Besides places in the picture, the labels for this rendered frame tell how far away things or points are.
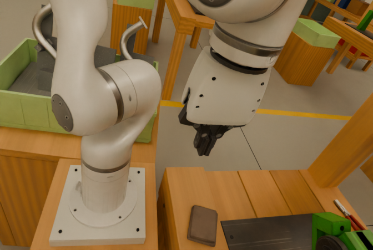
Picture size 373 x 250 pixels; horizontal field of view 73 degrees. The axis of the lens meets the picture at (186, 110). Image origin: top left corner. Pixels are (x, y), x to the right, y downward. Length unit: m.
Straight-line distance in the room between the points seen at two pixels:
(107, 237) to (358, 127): 0.85
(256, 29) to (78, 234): 0.65
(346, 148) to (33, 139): 1.14
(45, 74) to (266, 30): 1.05
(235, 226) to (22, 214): 0.99
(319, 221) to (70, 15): 0.65
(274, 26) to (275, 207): 0.77
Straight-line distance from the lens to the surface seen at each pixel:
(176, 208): 0.79
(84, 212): 0.78
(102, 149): 0.58
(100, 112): 0.47
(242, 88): 0.32
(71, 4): 0.50
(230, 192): 0.91
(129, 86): 0.50
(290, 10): 0.27
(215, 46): 0.29
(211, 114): 0.33
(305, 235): 0.94
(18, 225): 1.55
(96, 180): 0.65
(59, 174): 0.91
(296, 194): 1.05
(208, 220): 0.77
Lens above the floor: 1.57
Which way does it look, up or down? 37 degrees down
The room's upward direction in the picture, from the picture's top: 17 degrees clockwise
